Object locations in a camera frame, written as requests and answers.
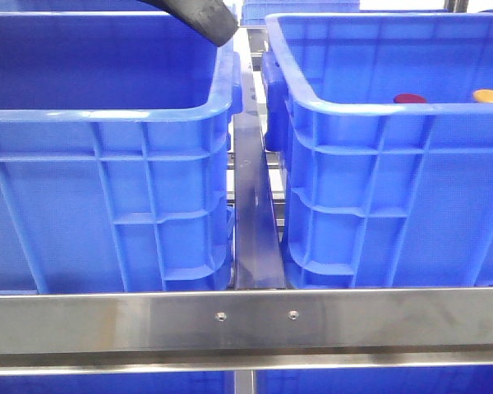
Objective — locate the lower blue crate left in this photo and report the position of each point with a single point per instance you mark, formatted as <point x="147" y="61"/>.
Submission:
<point x="182" y="382"/>

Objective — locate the blue target crate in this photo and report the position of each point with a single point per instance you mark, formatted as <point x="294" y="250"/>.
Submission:
<point x="380" y="194"/>

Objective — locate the blue source crate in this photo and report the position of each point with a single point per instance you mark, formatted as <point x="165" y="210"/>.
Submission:
<point x="113" y="154"/>

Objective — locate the red push button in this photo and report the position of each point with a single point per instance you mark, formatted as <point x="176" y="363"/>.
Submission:
<point x="407" y="98"/>

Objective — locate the steel rack rail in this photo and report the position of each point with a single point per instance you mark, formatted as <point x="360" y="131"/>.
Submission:
<point x="245" y="330"/>

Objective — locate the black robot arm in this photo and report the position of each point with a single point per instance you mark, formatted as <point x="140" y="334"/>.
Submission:
<point x="212" y="19"/>

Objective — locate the far blue crate tall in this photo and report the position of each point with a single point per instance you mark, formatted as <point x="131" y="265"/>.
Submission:
<point x="254" y="12"/>

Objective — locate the lower blue crate right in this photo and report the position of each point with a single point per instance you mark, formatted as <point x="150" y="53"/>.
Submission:
<point x="434" y="379"/>

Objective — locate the steel centre divider bar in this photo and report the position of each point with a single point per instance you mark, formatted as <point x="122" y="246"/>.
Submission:
<point x="259" y="264"/>

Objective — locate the yellow push button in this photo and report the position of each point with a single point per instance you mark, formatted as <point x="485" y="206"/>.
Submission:
<point x="483" y="95"/>

